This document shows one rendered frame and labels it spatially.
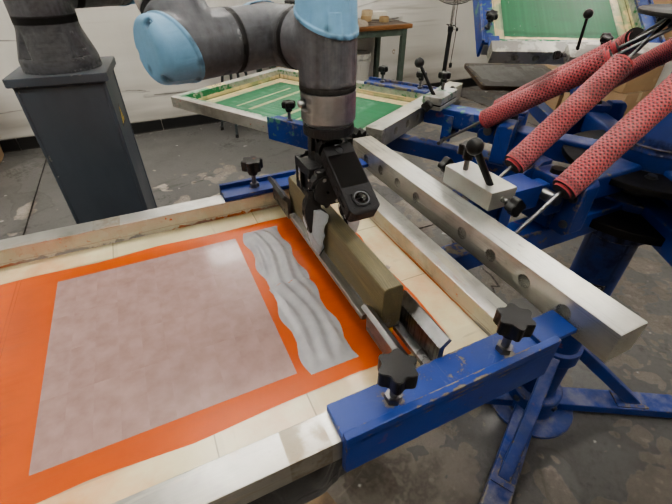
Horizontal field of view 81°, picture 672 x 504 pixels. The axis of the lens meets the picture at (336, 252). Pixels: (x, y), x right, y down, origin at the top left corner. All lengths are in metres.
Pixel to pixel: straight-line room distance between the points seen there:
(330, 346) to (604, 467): 1.36
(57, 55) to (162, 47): 0.55
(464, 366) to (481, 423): 1.18
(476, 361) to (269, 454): 0.26
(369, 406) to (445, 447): 1.15
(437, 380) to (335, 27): 0.42
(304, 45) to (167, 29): 0.15
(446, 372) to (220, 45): 0.46
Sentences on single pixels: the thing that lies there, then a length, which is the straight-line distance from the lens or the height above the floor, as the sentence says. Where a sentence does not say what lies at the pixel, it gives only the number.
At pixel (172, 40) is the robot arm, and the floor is 1.32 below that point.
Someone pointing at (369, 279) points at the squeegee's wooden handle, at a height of 1.05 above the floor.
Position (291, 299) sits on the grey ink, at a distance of 0.63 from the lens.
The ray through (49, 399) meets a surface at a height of 0.95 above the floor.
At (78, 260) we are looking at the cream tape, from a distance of 0.84.
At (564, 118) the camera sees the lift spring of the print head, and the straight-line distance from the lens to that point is 0.95.
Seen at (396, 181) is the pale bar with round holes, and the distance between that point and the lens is 0.85.
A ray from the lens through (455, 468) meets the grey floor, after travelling 1.58.
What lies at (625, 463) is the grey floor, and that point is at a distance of 1.83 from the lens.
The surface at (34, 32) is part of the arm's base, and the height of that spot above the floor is 1.27.
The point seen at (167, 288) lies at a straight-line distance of 0.70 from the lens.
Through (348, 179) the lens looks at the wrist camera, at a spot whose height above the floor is 1.15.
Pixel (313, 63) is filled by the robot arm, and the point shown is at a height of 1.29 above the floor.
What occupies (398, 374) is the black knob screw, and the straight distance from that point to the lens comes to 0.41.
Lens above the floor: 1.39
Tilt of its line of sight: 37 degrees down
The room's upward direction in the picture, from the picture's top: straight up
